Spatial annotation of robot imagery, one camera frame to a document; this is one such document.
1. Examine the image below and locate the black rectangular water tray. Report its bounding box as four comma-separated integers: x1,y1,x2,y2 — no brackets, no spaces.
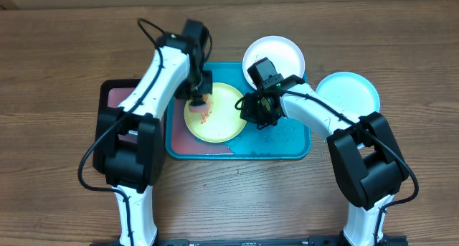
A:
92,78,169,175

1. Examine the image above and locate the yellow plate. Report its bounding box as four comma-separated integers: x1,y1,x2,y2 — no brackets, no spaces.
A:
184,82,247,143

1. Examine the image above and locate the teal serving tray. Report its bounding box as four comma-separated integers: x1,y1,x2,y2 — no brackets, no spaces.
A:
166,62,311,161

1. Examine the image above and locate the light blue plate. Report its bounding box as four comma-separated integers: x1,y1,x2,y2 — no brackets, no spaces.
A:
316,72,381,115

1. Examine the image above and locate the green and pink sponge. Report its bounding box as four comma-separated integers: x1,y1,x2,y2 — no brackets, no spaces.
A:
188,94,212,113

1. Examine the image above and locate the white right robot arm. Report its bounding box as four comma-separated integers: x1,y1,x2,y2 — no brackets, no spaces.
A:
235,76,409,245

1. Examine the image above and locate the white plate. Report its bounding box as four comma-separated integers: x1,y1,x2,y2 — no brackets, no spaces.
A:
242,36,306,90

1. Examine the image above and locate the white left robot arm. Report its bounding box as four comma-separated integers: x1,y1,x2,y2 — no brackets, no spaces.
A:
89,28,212,245

